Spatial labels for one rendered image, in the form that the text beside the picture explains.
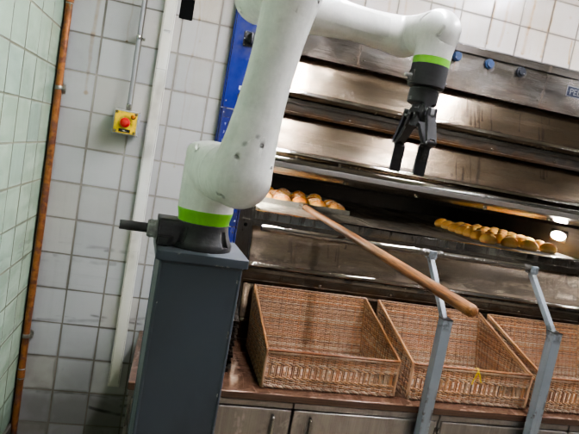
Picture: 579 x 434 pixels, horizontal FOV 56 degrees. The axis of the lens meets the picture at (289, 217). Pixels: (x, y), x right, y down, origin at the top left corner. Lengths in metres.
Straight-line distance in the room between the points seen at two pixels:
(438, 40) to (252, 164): 0.59
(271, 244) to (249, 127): 1.45
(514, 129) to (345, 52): 0.92
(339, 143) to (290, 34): 1.43
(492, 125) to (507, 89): 0.19
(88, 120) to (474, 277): 1.95
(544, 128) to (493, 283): 0.81
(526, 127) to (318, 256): 1.20
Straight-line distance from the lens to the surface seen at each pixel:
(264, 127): 1.09
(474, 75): 2.78
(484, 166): 2.81
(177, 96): 2.40
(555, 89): 3.02
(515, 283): 3.00
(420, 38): 1.43
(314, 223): 2.50
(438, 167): 2.68
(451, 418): 2.39
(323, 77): 2.50
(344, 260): 2.57
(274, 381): 2.13
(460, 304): 1.29
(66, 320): 2.57
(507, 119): 2.86
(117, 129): 2.34
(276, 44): 1.11
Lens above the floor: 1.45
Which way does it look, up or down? 6 degrees down
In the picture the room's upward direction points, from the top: 10 degrees clockwise
